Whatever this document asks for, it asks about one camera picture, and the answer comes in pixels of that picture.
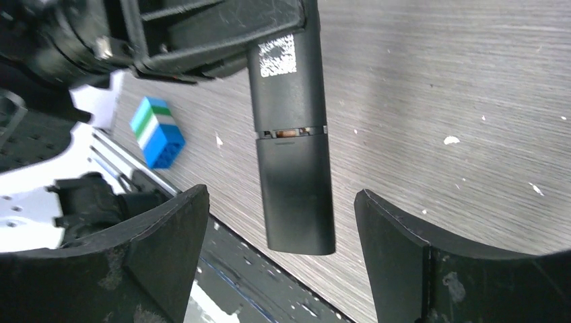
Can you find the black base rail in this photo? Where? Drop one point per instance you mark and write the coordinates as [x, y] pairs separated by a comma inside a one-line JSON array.
[[235, 281]]

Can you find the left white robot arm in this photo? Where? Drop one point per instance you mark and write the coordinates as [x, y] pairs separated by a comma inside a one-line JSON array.
[[37, 121]]

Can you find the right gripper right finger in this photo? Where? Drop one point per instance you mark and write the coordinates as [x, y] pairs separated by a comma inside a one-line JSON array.
[[419, 272]]

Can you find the black remote control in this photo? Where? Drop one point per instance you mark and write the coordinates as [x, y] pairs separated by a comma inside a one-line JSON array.
[[287, 85]]

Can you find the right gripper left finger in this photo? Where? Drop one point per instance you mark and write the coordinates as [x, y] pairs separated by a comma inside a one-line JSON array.
[[140, 270]]

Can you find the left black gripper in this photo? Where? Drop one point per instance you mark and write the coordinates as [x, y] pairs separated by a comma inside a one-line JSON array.
[[83, 42]]

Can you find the black battery cover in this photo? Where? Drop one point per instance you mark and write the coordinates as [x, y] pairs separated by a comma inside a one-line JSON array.
[[297, 196]]

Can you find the blue green toy brick stack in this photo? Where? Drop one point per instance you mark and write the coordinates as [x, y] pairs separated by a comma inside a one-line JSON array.
[[157, 133]]

